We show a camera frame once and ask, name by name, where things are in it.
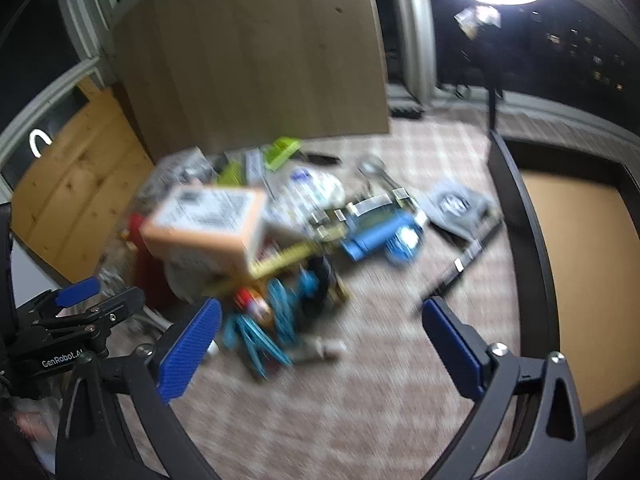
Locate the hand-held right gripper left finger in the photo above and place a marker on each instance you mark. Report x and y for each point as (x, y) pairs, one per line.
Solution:
(190, 350)

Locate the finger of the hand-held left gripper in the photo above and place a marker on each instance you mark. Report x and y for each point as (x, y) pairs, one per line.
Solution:
(77, 291)
(112, 307)

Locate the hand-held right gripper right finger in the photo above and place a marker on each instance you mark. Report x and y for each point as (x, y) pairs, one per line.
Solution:
(455, 350)

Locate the small white bottle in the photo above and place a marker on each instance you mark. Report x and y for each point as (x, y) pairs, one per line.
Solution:
(320, 350)

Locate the grey packet round logo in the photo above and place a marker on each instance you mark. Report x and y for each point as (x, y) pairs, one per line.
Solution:
(452, 207)

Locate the black storage box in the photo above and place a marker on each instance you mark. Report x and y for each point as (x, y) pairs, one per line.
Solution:
(575, 260)

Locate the metal spoon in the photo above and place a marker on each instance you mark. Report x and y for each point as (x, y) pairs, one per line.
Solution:
(372, 167)

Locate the red yellow toy figurine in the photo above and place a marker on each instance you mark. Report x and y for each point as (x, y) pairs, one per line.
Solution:
(252, 304)

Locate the black bar white bands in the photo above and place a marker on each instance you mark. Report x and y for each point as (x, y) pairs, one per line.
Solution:
(462, 262)

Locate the orange cardboard box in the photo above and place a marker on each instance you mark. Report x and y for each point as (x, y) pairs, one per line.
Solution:
(205, 225)

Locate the yellow ruler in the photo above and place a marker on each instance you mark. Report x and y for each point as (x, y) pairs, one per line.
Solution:
(280, 258)

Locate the blue power bank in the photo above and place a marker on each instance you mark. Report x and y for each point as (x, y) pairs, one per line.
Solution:
(380, 237)

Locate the plain lime green packet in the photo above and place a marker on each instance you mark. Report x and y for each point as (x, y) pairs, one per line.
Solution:
(281, 154)

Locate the black folding knife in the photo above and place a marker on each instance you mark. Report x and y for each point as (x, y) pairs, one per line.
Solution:
(321, 159)

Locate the black light stand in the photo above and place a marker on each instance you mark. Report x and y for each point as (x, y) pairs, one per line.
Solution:
(493, 85)

